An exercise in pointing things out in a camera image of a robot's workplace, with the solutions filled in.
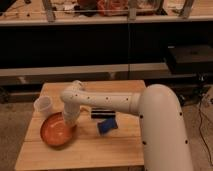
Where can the orange ceramic bowl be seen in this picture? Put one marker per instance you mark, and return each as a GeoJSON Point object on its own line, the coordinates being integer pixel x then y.
{"type": "Point", "coordinates": [54, 132]}

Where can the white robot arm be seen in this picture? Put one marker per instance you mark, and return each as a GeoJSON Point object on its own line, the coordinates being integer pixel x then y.
{"type": "Point", "coordinates": [164, 136]}

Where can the black rectangular block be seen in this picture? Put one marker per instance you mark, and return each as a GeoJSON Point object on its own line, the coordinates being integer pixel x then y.
{"type": "Point", "coordinates": [102, 114]}

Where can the blue cloth piece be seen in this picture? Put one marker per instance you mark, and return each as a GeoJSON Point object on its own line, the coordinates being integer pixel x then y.
{"type": "Point", "coordinates": [107, 125]}

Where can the white plastic cup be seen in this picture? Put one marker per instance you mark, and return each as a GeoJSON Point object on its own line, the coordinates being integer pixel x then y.
{"type": "Point", "coordinates": [44, 105]}

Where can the long wooden shelf unit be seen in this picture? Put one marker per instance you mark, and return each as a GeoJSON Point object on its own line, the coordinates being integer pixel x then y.
{"type": "Point", "coordinates": [32, 45]}

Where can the black box on shelf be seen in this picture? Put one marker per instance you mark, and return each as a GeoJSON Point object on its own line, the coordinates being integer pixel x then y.
{"type": "Point", "coordinates": [190, 59]}

